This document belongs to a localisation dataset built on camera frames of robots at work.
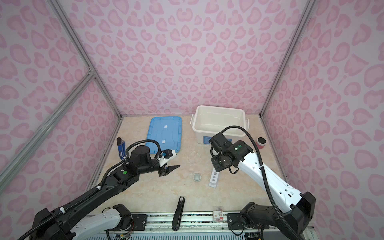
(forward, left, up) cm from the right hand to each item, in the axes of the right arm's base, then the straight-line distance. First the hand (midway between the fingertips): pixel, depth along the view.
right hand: (219, 163), depth 73 cm
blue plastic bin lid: (+34, +34, -18) cm, 51 cm away
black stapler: (-19, +20, -18) cm, 33 cm away
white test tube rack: (-2, +2, -15) cm, 15 cm away
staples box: (-19, 0, -17) cm, 25 cm away
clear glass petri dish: (+13, +13, -17) cm, 25 cm away
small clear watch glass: (+5, +15, -19) cm, 25 cm away
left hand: (+2, +21, +2) cm, 21 cm away
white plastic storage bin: (+37, +4, -10) cm, 39 cm away
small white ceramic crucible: (-1, +11, -17) cm, 21 cm away
